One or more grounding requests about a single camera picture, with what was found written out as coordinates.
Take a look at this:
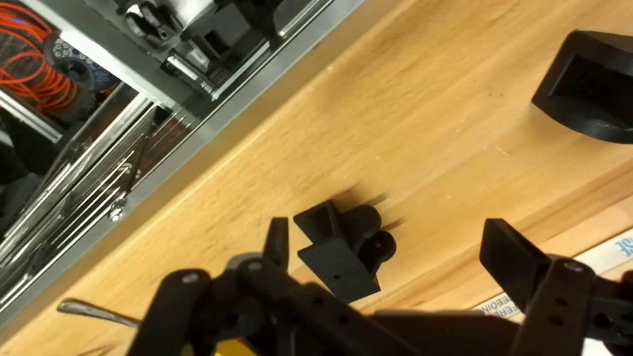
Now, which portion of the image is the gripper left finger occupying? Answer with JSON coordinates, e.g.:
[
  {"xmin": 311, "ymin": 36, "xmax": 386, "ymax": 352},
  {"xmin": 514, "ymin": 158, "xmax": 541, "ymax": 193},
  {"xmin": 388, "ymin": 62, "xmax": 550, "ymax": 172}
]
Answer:
[{"xmin": 128, "ymin": 217, "xmax": 402, "ymax": 356}]

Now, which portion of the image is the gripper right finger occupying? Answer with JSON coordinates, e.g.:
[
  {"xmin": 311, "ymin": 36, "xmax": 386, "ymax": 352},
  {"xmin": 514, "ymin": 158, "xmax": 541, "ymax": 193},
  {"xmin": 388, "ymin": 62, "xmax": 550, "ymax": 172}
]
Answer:
[{"xmin": 479, "ymin": 218, "xmax": 633, "ymax": 356}]

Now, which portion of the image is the yellow object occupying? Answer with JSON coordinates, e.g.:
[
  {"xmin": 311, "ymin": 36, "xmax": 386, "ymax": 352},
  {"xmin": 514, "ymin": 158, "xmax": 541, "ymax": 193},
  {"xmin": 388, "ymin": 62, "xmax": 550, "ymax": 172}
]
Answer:
[{"xmin": 215, "ymin": 337, "xmax": 259, "ymax": 356}]

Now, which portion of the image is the white printed label strip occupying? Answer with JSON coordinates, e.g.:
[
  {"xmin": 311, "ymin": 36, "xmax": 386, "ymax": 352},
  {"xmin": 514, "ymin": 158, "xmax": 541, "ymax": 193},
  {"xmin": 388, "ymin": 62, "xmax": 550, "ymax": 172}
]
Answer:
[{"xmin": 471, "ymin": 234, "xmax": 633, "ymax": 318}]

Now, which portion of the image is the row of silver wrenches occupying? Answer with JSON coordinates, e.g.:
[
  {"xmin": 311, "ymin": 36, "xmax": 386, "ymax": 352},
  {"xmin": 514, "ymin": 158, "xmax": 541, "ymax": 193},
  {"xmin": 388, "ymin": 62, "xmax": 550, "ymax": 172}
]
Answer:
[{"xmin": 0, "ymin": 94, "xmax": 199, "ymax": 259}]

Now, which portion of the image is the large black hollow plastic piece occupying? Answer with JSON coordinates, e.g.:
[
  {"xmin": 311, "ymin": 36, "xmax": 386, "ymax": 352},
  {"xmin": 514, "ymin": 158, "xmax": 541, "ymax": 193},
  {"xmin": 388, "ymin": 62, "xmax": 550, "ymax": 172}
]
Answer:
[{"xmin": 531, "ymin": 30, "xmax": 633, "ymax": 145}]

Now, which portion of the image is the round grey abrasive disc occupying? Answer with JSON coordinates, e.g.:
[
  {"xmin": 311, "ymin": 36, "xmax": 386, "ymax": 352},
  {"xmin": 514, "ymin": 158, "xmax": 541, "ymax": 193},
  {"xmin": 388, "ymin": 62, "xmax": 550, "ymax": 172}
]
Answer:
[{"xmin": 47, "ymin": 35, "xmax": 120, "ymax": 100}]

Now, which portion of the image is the heap of black tool parts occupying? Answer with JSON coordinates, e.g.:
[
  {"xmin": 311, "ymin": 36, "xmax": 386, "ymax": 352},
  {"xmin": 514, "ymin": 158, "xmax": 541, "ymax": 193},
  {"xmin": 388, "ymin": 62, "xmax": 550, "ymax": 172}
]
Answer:
[{"xmin": 115, "ymin": 0, "xmax": 298, "ymax": 95}]

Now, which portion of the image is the silver metal tool handle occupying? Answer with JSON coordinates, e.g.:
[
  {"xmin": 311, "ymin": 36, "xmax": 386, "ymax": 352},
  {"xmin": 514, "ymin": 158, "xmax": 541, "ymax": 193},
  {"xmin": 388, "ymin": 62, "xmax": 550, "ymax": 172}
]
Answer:
[{"xmin": 56, "ymin": 298, "xmax": 142, "ymax": 330}]

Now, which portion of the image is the small black plastic bracket piece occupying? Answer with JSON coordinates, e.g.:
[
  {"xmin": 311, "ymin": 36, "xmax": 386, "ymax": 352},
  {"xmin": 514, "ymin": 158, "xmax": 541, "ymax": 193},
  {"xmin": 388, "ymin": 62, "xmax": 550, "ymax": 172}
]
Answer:
[{"xmin": 293, "ymin": 200, "xmax": 397, "ymax": 305}]

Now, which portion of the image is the coil of orange cable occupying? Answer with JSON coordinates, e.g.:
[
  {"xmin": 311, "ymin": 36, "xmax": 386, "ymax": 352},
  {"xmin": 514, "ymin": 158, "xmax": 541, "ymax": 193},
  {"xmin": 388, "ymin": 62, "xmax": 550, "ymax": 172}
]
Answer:
[{"xmin": 0, "ymin": 0, "xmax": 81, "ymax": 113}]

